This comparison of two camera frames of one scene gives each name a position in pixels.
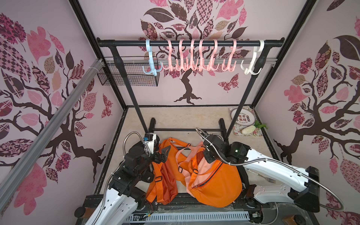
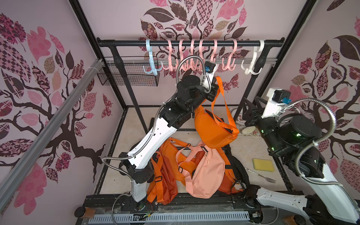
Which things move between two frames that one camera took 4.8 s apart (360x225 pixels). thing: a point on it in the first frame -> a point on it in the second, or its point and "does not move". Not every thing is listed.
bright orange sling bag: x=216 y=183 -> x=211 y=130
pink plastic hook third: x=191 y=60 does not move
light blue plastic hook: x=148 y=45 does not move
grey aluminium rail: x=45 y=133 does not move
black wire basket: x=136 y=74 does not move
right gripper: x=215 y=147 -> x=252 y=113
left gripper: x=164 y=155 -> x=209 y=96
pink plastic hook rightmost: x=229 y=68 does not move
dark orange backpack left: x=163 y=188 does not move
